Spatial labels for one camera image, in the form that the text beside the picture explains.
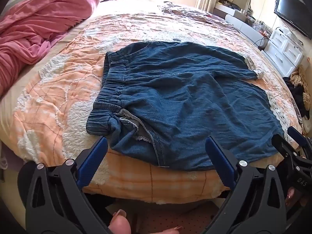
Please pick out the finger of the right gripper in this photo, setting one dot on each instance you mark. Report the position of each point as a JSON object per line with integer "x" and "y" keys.
{"x": 294, "y": 170}
{"x": 304, "y": 142}

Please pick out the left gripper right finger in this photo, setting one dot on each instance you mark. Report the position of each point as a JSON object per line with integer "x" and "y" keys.
{"x": 256, "y": 202}

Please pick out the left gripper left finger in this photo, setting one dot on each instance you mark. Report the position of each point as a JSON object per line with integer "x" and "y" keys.
{"x": 53, "y": 197}

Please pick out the blue denim lace-trimmed pants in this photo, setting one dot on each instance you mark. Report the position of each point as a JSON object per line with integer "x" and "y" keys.
{"x": 160, "y": 101}

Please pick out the right hand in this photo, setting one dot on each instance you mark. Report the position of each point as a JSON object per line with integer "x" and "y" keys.
{"x": 293, "y": 196}

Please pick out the left hand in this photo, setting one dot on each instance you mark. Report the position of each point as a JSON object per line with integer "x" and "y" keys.
{"x": 120, "y": 225}

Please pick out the black clothes pile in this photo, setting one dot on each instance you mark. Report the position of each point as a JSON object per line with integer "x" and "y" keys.
{"x": 297, "y": 93}

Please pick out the tan knitted garment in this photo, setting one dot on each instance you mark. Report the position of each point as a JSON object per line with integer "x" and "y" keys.
{"x": 297, "y": 78}

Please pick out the white drawer cabinet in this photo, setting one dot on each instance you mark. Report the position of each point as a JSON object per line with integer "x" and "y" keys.
{"x": 285, "y": 52}

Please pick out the orange white quilted bedspread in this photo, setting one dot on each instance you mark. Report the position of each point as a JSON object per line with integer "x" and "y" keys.
{"x": 43, "y": 118}

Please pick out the black flat television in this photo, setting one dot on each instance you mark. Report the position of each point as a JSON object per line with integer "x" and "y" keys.
{"x": 295, "y": 13}

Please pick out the white dressing table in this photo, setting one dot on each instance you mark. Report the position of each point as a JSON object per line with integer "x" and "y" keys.
{"x": 236, "y": 12}

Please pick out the pink blanket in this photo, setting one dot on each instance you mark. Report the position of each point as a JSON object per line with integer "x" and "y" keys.
{"x": 31, "y": 28}

